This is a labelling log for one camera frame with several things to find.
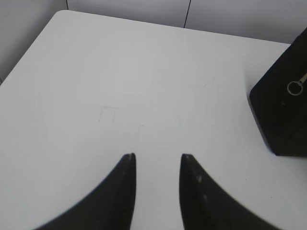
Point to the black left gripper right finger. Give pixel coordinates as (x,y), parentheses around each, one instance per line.
(205,205)

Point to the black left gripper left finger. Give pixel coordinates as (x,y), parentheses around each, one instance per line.
(109,206)

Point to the black tote bag tan handles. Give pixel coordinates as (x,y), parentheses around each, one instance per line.
(279,101)

